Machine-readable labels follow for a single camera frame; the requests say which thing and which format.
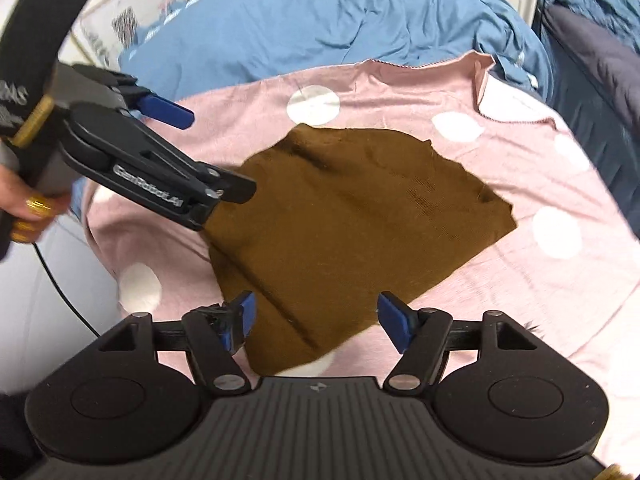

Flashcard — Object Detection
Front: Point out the brown knit sweater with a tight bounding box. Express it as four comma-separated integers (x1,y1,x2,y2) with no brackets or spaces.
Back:
204,125,516,375

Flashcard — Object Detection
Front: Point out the person's left hand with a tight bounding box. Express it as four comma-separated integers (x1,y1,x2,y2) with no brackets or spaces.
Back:
1,167,72,244

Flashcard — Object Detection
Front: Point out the white patterned storage box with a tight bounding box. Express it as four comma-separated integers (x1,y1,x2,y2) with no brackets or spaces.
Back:
72,0,178,70

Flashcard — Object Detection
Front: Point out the light blue blanket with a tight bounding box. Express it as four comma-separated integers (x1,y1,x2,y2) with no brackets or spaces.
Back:
119,0,553,101

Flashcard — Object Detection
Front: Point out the dark blue grey bed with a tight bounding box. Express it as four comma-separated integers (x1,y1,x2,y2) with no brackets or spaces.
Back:
531,0,640,239

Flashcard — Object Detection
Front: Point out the thin black cable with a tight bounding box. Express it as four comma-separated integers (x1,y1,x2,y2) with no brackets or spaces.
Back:
31,242,101,338

